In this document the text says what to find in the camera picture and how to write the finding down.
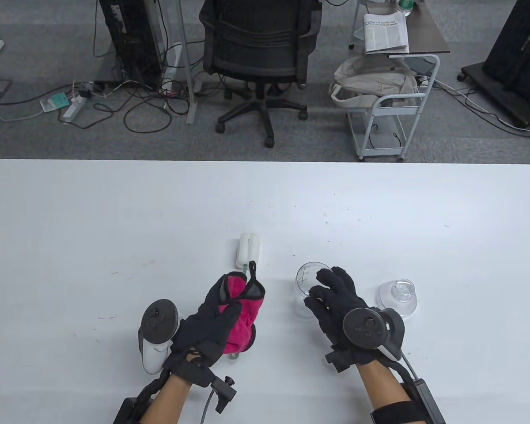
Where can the person's right hand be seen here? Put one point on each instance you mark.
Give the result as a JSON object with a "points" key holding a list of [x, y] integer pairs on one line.
{"points": [[340, 291]]}

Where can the person's left hand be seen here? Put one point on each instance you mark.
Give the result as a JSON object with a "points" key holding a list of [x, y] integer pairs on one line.
{"points": [[198, 331]]}

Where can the clear shaker cup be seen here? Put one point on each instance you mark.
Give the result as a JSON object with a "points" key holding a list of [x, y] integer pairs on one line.
{"points": [[304, 276]]}

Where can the pink microfibre cloth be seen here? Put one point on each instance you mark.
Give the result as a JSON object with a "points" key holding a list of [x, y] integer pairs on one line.
{"points": [[247, 318]]}

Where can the clear domed cup lid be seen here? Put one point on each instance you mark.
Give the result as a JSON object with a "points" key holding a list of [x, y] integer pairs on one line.
{"points": [[399, 300]]}

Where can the white green cup brush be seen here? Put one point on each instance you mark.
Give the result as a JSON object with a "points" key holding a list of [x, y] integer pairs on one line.
{"points": [[249, 249]]}

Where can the person's left forearm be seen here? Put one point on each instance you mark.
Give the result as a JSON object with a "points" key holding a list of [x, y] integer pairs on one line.
{"points": [[168, 397]]}

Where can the person's right forearm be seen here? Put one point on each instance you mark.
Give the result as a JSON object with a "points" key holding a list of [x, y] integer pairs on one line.
{"points": [[384, 388]]}

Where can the grey left hand controller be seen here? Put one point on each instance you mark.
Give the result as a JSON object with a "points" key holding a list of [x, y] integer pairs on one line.
{"points": [[159, 318]]}

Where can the grey hand controller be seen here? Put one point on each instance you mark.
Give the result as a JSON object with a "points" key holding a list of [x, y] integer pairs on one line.
{"points": [[364, 329], [159, 318]]}

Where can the grey right hand controller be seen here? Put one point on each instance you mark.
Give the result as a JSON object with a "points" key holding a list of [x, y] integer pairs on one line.
{"points": [[364, 329]]}

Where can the white metal cart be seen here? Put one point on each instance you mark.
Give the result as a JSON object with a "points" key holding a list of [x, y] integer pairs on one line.
{"points": [[380, 145]]}

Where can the beige backpack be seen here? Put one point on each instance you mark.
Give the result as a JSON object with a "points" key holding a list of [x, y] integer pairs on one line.
{"points": [[371, 81]]}

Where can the white power strip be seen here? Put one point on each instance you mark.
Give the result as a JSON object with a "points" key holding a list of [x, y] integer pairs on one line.
{"points": [[74, 108]]}

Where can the black power adapter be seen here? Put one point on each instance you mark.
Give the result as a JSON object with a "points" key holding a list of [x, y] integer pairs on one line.
{"points": [[85, 93]]}

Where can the black mesh office chair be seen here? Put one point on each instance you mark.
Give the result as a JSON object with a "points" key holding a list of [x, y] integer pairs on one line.
{"points": [[258, 39]]}

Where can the folded newspaper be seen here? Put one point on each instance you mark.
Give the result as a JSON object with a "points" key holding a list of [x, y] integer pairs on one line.
{"points": [[386, 31]]}

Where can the teal flat packet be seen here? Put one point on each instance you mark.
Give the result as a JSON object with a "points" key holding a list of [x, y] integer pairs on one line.
{"points": [[55, 102]]}

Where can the brown side table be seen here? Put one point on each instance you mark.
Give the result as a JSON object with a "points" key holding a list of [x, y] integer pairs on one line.
{"points": [[426, 31]]}

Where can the white metal desk leg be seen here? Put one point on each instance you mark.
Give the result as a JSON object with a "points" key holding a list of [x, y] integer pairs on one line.
{"points": [[185, 44]]}

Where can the black wheeled stand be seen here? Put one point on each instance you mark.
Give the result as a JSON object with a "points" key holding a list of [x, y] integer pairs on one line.
{"points": [[512, 57]]}

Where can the green capped plastic bottle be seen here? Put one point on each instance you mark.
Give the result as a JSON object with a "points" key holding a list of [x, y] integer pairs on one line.
{"points": [[405, 6]]}

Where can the black computer tower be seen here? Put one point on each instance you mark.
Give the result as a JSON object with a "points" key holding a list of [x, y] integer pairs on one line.
{"points": [[132, 39]]}

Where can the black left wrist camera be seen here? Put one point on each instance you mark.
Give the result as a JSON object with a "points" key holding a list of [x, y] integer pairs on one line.
{"points": [[223, 391]]}

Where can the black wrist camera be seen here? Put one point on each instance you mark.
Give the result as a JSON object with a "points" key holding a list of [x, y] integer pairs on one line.
{"points": [[223, 391], [340, 363]]}

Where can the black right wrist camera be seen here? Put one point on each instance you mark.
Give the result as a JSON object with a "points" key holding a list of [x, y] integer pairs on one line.
{"points": [[340, 363]]}

